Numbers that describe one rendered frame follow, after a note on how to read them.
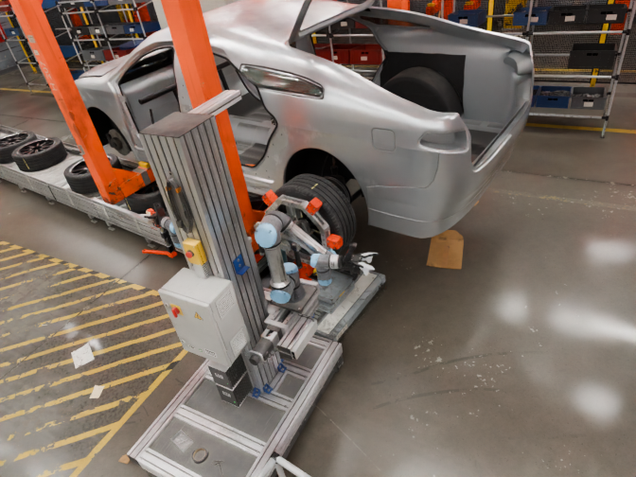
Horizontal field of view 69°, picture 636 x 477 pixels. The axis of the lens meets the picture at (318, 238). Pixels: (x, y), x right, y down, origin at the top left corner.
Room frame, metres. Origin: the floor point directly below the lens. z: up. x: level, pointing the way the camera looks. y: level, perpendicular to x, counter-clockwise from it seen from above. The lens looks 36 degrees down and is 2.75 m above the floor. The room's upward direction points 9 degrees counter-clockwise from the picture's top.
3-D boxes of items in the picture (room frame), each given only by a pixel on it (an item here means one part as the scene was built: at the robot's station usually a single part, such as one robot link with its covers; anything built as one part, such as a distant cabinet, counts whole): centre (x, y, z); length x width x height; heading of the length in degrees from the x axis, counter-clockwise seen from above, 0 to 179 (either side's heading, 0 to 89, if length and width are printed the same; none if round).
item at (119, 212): (3.95, 1.51, 0.28); 2.47 x 0.09 x 0.22; 49
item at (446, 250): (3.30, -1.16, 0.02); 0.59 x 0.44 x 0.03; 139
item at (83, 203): (5.38, 2.58, 0.19); 1.00 x 0.86 x 0.39; 49
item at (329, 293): (2.90, 0.02, 0.32); 0.40 x 0.30 x 0.28; 49
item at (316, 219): (2.77, 0.13, 0.85); 0.54 x 0.07 x 0.54; 49
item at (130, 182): (4.62, 1.83, 0.69); 0.52 x 0.17 x 0.35; 139
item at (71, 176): (5.44, 2.65, 0.39); 0.66 x 0.66 x 0.24
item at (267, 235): (2.01, 0.25, 1.19); 0.15 x 0.12 x 0.55; 161
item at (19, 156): (6.41, 3.73, 0.39); 0.66 x 0.66 x 0.24
